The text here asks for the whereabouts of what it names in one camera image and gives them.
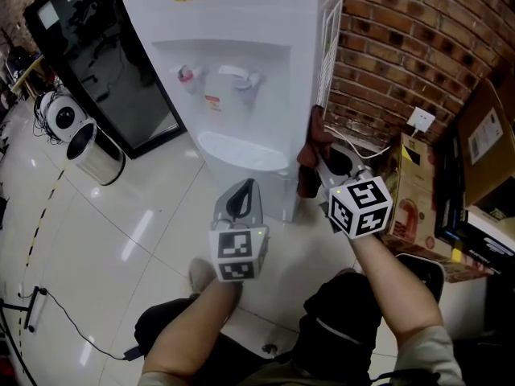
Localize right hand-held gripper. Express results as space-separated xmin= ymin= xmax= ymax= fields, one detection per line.
xmin=315 ymin=142 xmax=395 ymax=241

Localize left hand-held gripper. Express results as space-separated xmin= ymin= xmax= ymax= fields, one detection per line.
xmin=208 ymin=178 xmax=271 ymax=284

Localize brown wiping cloth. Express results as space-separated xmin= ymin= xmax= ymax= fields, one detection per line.
xmin=295 ymin=104 xmax=336 ymax=199

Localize white water dispenser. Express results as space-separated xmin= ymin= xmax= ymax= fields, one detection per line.
xmin=122 ymin=0 xmax=346 ymax=224

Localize person's left forearm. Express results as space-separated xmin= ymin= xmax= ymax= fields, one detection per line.
xmin=142 ymin=278 xmax=245 ymax=378

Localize person's right forearm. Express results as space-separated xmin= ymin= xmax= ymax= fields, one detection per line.
xmin=347 ymin=232 xmax=444 ymax=352

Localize person's left tan shoe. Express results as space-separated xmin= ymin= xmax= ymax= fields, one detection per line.
xmin=187 ymin=257 xmax=219 ymax=296

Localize red yellow printed cardboard box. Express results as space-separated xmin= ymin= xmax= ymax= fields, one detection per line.
xmin=379 ymin=132 xmax=496 ymax=284

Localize black blue flat box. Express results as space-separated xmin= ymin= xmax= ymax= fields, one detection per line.
xmin=433 ymin=133 xmax=471 ymax=241

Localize person's black shorts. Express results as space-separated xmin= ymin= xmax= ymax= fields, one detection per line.
xmin=134 ymin=270 xmax=384 ymax=386

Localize cardboard box with white label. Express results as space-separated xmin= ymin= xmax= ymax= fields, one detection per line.
xmin=455 ymin=76 xmax=515 ymax=209

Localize steel trash bin with liner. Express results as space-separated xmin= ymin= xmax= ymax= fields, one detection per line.
xmin=65 ymin=116 xmax=127 ymax=187

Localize brown box with dark print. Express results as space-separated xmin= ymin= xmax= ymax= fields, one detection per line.
xmin=473 ymin=186 xmax=515 ymax=224

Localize black and white box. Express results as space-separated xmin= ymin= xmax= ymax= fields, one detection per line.
xmin=435 ymin=206 xmax=515 ymax=273

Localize white round device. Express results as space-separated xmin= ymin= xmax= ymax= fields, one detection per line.
xmin=33 ymin=89 xmax=89 ymax=144

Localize yellow black striped floor tape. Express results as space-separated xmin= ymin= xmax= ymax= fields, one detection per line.
xmin=14 ymin=166 xmax=68 ymax=346

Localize black framed glass panel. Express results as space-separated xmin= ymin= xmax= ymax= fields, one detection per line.
xmin=22 ymin=0 xmax=187 ymax=161

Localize person's grey shirt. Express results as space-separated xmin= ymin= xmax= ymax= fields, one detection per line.
xmin=135 ymin=325 xmax=467 ymax=386

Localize black floor stand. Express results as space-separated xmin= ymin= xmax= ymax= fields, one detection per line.
xmin=0 ymin=285 xmax=48 ymax=334

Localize white power cord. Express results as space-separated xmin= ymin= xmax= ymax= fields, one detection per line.
xmin=323 ymin=124 xmax=420 ymax=161

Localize white wall socket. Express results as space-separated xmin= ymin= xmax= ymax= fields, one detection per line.
xmin=405 ymin=105 xmax=438 ymax=135

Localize black floor cable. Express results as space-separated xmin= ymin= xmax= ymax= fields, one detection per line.
xmin=39 ymin=286 xmax=142 ymax=362

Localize black tangled cables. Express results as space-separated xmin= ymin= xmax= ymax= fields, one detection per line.
xmin=31 ymin=85 xmax=66 ymax=147

